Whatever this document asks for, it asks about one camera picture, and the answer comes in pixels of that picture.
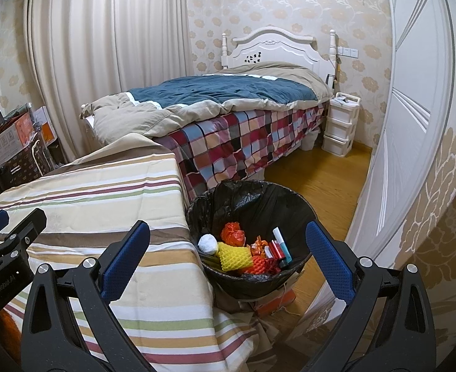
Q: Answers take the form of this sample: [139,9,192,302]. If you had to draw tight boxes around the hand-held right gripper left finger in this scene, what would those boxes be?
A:
[20,220,153,372]

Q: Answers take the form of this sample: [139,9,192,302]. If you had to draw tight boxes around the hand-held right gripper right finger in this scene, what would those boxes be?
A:
[303,220,438,372]

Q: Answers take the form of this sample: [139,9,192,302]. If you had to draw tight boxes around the blue and white tube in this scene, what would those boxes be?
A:
[272,227,294,268]

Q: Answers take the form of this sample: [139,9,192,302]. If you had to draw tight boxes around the red tube with black cap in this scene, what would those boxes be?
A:
[264,240,286,268]

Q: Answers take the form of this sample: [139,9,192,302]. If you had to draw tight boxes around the orange foam fruit net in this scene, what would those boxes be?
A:
[247,256,281,276]

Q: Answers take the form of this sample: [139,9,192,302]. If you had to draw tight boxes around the orange patterned wrapper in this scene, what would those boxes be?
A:
[250,236,269,258]

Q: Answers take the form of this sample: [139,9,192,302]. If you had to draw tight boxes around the white tissue ball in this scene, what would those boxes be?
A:
[198,234,220,255]

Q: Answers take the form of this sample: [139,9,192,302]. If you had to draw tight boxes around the bin with black bag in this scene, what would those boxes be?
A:
[186,180,317,301]

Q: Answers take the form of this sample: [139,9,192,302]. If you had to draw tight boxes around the yellow foam fruit net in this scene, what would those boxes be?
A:
[215,241,252,274]

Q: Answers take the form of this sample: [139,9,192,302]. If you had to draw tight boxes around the orange plastic bag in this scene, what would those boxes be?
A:
[221,222,248,248]

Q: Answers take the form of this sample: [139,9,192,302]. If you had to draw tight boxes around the striped tablecloth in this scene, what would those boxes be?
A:
[0,134,259,372]

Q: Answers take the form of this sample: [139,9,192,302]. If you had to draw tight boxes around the cardboard box with orange panel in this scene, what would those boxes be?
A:
[0,112,35,163]

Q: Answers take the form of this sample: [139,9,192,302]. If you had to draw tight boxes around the white and orange box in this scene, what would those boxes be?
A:
[32,106,60,152]

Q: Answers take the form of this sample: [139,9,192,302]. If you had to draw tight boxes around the brown cloth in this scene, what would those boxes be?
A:
[212,279,290,357]

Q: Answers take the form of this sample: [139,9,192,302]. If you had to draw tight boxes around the small white bucket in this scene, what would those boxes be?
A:
[299,130,319,152]

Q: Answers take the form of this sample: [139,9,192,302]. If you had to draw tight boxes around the white plastic drawer unit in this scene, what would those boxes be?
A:
[321,92,361,157]

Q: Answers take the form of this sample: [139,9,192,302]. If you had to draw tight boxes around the white door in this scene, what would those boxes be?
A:
[301,0,456,318]

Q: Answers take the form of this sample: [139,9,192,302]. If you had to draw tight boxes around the plaid bed sheet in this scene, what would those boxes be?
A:
[154,101,331,202]

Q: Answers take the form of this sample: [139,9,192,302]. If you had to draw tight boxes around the cream curtain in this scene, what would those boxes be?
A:
[24,0,195,163]

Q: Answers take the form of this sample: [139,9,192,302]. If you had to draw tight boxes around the blue and beige duvet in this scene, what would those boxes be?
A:
[81,62,335,146]

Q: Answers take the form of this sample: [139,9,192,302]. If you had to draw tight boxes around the dark and yellow cord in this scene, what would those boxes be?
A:
[325,56,343,90]

